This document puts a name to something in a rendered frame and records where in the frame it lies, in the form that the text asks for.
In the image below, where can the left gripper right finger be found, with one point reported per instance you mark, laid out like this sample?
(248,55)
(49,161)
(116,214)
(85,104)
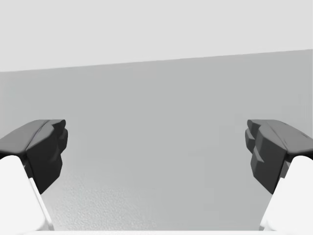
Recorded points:
(271,151)

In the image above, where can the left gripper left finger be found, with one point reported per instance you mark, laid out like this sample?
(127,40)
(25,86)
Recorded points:
(36,151)

